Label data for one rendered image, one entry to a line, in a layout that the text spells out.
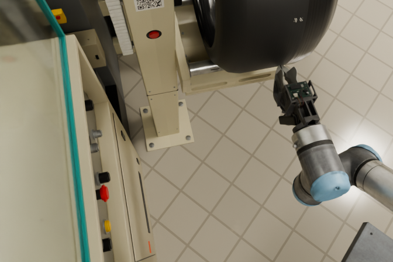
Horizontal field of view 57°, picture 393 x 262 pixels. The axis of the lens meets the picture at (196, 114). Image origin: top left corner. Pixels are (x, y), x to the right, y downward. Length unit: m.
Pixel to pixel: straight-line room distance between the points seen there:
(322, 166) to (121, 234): 0.58
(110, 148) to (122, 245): 0.29
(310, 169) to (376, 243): 0.72
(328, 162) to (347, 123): 1.42
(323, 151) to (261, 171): 1.20
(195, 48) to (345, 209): 1.27
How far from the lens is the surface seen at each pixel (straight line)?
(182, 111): 2.10
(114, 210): 1.10
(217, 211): 2.00
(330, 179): 0.87
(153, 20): 1.03
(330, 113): 2.28
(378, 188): 0.97
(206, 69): 1.20
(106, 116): 1.17
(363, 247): 1.53
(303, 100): 0.92
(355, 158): 1.03
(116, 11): 1.00
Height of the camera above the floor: 1.98
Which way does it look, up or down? 70 degrees down
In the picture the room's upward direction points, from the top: 5 degrees clockwise
